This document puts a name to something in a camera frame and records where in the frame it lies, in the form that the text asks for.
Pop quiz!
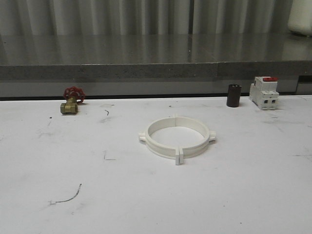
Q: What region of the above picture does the white half pipe clamp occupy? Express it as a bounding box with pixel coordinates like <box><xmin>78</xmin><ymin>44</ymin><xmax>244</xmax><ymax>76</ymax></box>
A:
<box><xmin>175</xmin><ymin>116</ymin><xmax>216</xmax><ymax>165</ymax></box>
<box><xmin>138</xmin><ymin>115</ymin><xmax>184</xmax><ymax>165</ymax></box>

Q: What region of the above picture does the grey stone counter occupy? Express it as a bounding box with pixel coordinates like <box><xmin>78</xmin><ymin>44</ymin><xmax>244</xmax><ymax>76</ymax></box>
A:
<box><xmin>0</xmin><ymin>33</ymin><xmax>312</xmax><ymax>99</ymax></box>

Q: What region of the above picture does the dark brown cylindrical capacitor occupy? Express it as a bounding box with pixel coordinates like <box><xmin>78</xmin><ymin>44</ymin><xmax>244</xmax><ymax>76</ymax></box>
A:
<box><xmin>226</xmin><ymin>84</ymin><xmax>242</xmax><ymax>108</ymax></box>

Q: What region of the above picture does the brass valve red handwheel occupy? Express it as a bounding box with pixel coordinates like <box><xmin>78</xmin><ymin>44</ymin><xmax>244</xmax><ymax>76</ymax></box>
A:
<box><xmin>60</xmin><ymin>86</ymin><xmax>86</xmax><ymax>115</ymax></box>

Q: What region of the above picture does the white container on counter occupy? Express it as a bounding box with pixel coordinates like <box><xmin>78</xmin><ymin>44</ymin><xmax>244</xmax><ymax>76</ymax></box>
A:
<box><xmin>288</xmin><ymin>0</ymin><xmax>312</xmax><ymax>37</ymax></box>

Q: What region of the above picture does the white circuit breaker red switch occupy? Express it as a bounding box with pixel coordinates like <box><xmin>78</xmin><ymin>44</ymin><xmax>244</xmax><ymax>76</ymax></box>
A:
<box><xmin>249</xmin><ymin>77</ymin><xmax>279</xmax><ymax>110</ymax></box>

